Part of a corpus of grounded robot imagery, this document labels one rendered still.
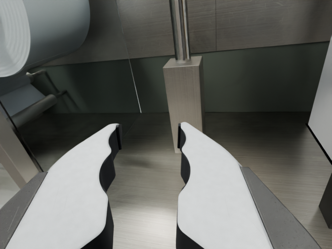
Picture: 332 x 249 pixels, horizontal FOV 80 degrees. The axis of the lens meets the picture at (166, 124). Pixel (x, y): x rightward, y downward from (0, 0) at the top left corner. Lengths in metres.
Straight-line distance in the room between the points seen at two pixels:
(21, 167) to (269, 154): 0.58
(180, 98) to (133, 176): 0.25
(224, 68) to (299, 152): 0.36
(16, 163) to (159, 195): 0.30
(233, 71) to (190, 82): 0.30
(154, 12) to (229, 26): 0.25
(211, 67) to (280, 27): 0.23
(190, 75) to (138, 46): 0.35
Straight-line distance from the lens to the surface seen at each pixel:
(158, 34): 0.77
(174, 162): 0.60
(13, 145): 0.42
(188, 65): 0.49
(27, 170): 0.45
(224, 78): 0.78
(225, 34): 0.74
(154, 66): 0.80
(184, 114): 0.55
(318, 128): 0.73
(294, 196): 0.55
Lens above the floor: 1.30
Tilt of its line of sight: 31 degrees down
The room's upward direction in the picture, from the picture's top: 9 degrees counter-clockwise
